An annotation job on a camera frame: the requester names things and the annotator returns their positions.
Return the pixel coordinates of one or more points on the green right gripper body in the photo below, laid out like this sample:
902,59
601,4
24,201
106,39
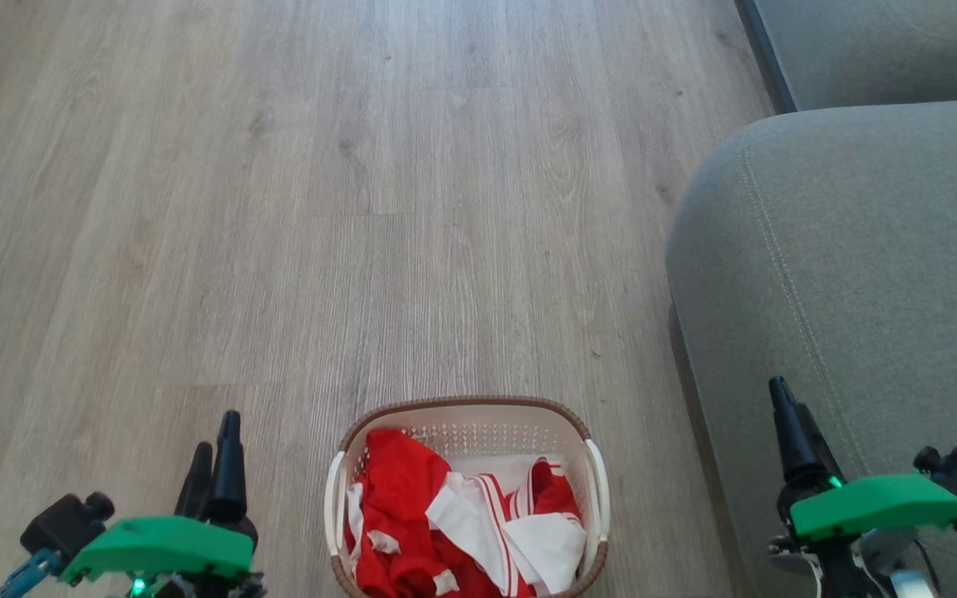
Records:
877,502

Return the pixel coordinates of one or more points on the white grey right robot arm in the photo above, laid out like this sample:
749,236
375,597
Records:
852,569

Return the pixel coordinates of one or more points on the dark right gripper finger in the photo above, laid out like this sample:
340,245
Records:
790,432
826,457

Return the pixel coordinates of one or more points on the white laundry basket brown rim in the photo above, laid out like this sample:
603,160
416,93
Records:
487,423

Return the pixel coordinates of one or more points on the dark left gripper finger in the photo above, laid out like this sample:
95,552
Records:
194,486
229,473

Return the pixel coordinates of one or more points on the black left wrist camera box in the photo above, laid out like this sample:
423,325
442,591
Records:
67,523

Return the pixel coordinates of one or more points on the red and white garment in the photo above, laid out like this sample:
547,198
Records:
404,507

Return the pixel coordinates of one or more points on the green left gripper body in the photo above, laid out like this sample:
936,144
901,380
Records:
163,544

